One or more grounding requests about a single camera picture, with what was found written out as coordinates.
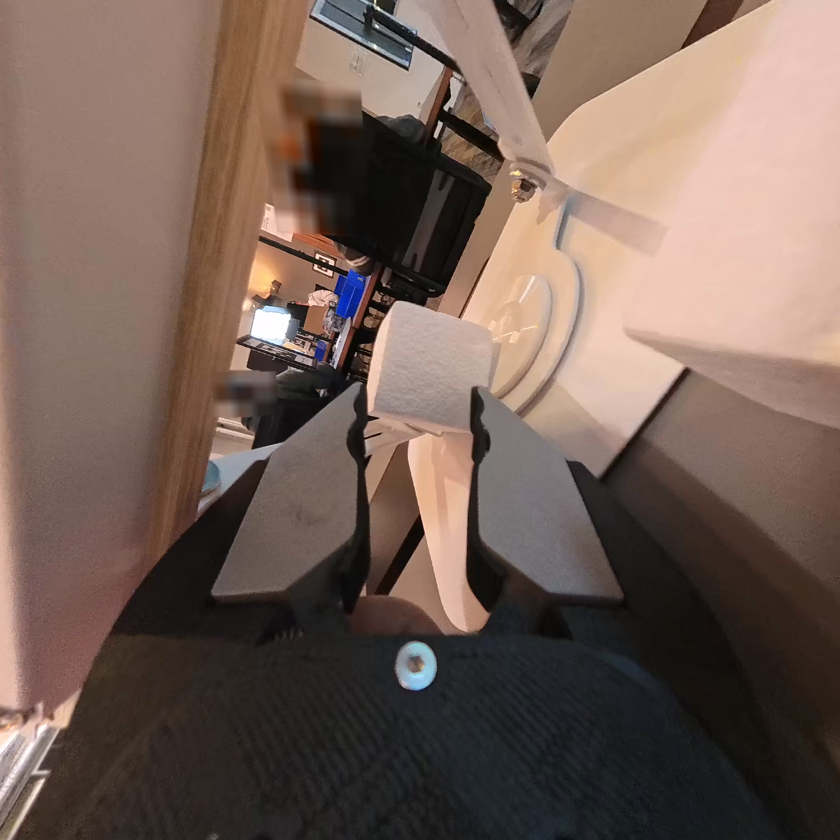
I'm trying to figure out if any lit laptop screen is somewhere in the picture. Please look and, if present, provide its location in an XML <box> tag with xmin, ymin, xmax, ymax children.
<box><xmin>251</xmin><ymin>304</ymin><xmax>297</xmax><ymax>343</ymax></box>

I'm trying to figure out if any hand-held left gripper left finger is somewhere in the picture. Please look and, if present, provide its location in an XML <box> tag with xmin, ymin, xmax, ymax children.
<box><xmin>209</xmin><ymin>382</ymin><xmax>372</xmax><ymax>614</ymax></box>

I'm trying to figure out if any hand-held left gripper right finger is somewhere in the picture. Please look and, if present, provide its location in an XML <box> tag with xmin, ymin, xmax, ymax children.
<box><xmin>466</xmin><ymin>386</ymin><xmax>626</xmax><ymax>611</ymax></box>

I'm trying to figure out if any stack of blue bins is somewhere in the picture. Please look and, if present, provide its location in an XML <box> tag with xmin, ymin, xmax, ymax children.
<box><xmin>329</xmin><ymin>268</ymin><xmax>370</xmax><ymax>327</ymax></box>

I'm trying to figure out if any white foam cube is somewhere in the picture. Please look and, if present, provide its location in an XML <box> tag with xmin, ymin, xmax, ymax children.
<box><xmin>622</xmin><ymin>0</ymin><xmax>840</xmax><ymax>411</ymax></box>
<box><xmin>366</xmin><ymin>300</ymin><xmax>499</xmax><ymax>436</ymax></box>

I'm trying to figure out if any white document stand with sheet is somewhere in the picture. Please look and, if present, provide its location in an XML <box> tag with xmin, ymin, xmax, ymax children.
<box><xmin>0</xmin><ymin>0</ymin><xmax>840</xmax><ymax>837</ymax></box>

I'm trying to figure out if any black mesh office chair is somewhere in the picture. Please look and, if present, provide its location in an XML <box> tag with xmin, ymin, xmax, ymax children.
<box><xmin>360</xmin><ymin>113</ymin><xmax>493</xmax><ymax>299</ymax></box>

